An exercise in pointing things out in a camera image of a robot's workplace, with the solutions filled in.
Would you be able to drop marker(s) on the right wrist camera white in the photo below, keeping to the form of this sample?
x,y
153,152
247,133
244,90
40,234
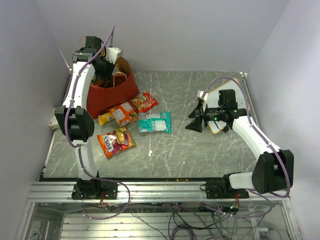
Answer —
x,y
202,98

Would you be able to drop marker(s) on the small whiteboard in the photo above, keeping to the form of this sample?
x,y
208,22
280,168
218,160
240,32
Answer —
x,y
212,102

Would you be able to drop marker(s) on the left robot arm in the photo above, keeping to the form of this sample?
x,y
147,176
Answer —
x,y
92,60

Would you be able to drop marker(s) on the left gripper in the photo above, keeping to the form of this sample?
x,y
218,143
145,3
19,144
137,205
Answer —
x,y
107,77

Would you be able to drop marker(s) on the small yellow snack packet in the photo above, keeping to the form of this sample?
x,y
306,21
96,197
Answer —
x,y
105,118

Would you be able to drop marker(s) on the red nut mix snack bag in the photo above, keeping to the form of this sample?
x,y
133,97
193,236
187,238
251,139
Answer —
x,y
144,102

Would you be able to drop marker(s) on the red paper bag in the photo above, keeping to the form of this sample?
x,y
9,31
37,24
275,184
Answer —
x,y
104,95

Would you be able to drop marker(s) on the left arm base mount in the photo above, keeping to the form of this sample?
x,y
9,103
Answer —
x,y
94,190

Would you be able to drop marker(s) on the teal snack bag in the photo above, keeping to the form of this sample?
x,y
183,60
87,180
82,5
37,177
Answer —
x,y
154,122

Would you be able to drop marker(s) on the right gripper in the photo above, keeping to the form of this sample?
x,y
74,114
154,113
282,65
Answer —
x,y
196,124

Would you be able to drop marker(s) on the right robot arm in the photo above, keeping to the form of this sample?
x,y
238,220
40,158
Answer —
x,y
274,167

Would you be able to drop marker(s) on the orange Fox's candy bag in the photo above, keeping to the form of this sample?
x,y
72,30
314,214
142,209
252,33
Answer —
x,y
116,141

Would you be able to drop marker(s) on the small white box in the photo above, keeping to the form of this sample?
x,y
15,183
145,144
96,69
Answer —
x,y
53,124

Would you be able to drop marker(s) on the orange snack bag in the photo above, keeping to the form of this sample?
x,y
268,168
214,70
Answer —
x,y
124,114

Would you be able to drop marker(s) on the aluminium frame rail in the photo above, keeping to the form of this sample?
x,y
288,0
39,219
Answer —
x,y
138,192

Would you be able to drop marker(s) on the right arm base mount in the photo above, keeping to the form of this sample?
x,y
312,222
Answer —
x,y
215,190

